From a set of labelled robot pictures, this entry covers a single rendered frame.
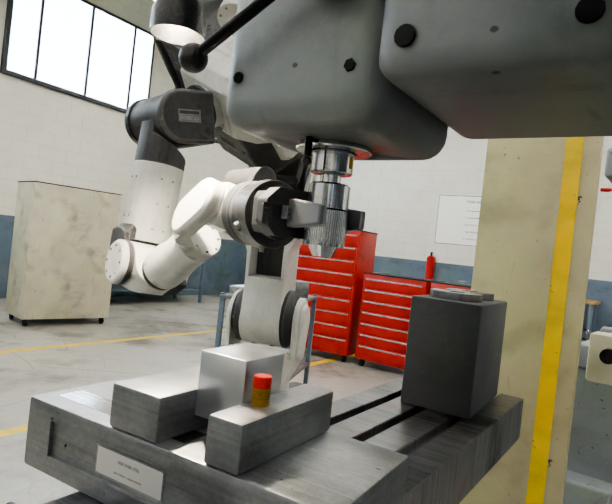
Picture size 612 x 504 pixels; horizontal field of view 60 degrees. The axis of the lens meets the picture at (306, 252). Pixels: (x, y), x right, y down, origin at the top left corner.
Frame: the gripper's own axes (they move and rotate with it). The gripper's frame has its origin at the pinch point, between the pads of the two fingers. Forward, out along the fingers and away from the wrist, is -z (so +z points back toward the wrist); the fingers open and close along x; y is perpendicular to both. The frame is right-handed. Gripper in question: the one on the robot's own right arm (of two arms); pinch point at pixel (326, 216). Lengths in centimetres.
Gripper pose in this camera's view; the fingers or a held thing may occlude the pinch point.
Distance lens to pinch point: 59.6
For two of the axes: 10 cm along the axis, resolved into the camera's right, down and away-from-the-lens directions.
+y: -1.1, 9.9, 0.2
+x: 8.1, 0.8, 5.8
